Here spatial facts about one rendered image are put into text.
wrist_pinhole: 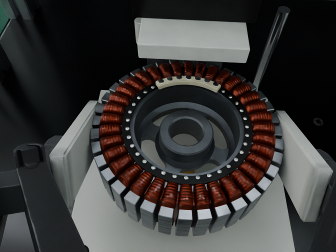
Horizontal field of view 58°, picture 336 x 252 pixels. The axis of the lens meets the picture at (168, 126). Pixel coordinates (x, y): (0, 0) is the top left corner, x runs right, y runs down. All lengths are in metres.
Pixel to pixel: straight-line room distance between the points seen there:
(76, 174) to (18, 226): 0.10
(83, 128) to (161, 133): 0.05
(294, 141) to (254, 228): 0.08
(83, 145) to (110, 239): 0.07
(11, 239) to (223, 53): 0.19
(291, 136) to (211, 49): 0.06
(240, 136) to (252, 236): 0.07
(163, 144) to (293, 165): 0.07
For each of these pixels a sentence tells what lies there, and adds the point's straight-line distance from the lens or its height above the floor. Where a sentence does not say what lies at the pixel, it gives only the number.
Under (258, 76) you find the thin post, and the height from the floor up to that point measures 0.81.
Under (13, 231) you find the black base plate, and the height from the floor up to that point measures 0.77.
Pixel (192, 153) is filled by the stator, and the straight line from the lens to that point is 0.18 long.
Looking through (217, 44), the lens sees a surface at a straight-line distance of 0.17.
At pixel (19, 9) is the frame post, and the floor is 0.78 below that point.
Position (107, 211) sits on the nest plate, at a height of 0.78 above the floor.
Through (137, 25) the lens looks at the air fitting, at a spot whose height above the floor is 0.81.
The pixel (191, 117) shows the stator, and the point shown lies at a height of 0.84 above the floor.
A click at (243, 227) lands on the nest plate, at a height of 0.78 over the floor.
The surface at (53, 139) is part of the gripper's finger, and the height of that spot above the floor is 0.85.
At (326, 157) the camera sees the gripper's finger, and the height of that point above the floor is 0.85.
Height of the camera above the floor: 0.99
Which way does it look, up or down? 55 degrees down
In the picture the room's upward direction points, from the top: 2 degrees clockwise
